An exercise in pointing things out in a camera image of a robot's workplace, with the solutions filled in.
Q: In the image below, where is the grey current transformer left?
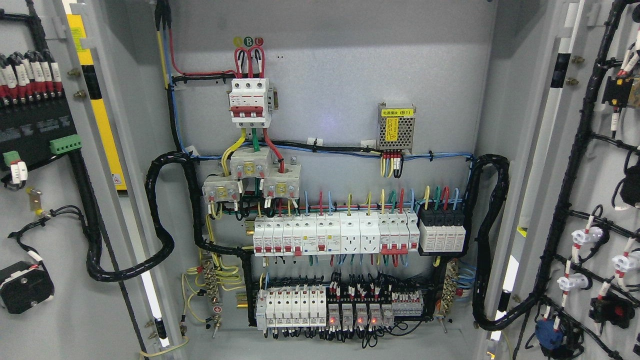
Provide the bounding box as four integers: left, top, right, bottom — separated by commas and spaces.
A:
202, 174, 243, 203

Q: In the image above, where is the black surge protector block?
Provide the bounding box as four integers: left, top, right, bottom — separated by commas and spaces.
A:
418, 208, 467, 256

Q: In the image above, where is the black digital power meter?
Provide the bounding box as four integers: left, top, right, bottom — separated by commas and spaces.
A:
0, 96, 83, 171

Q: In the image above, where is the grey current transformer middle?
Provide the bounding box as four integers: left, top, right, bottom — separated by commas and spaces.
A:
229, 146, 273, 180

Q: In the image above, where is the lower relay terminal row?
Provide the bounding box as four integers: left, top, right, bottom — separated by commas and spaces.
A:
254, 275, 425, 340

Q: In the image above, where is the brass ground terminal bar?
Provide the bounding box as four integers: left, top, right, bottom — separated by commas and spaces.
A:
201, 254, 220, 306

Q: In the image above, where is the white rotary selector switch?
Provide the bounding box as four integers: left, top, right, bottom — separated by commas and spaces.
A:
0, 260, 55, 314

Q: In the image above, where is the grey cabinet door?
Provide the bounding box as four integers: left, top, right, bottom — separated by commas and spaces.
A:
1, 0, 160, 360
470, 0, 639, 360

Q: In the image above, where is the grey current transformer right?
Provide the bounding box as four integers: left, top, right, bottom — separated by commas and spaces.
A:
263, 164, 302, 199

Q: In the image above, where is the left black cable conduit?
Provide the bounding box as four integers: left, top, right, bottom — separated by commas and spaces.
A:
86, 151, 253, 283

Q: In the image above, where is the upper white breaker row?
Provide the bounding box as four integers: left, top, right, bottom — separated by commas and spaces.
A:
253, 210, 420, 256

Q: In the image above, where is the grey current transformer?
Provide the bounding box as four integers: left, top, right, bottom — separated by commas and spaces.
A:
202, 174, 243, 203
229, 146, 273, 180
263, 164, 302, 199

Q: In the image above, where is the red three pole main breaker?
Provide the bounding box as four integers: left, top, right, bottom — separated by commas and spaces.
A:
228, 78, 275, 129

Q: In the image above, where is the metal mesh power supply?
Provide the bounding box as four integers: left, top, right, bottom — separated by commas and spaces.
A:
377, 102, 416, 153

